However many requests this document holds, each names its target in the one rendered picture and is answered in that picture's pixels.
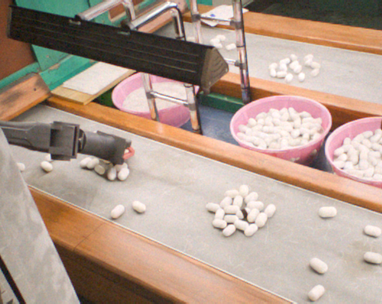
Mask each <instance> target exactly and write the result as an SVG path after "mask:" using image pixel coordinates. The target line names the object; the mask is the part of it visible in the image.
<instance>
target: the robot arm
mask: <svg viewBox="0 0 382 304"><path fill-rule="evenodd" d="M0 128H1V129H2V130H3V133H4V135H5V137H6V139H7V142H8V144H9V145H18V146H21V147H23V148H26V149H28V150H29V151H37V152H39V153H50V157H51V160H59V161H70V159H77V154H78V153H81V154H85V155H89V156H95V157H98V158H100V159H103V160H106V161H110V162H113V163H115V164H117V165H121V166H122V165H123V164H124V160H125V159H127V158H129V157H130V156H133V155H134V152H135V150H134V149H133V148H132V146H131V143H132V141H131V140H129V139H126V138H123V137H119V136H117V135H113V134H109V133H107V132H102V131H100V130H97V132H92V131H88V130H83V129H80V124H73V123H68V122H56V121H54V120H53V124H52V123H46V122H40V121H29V122H9V121H3V120H0ZM125 149H126V150H128V152H127V153H125Z"/></svg>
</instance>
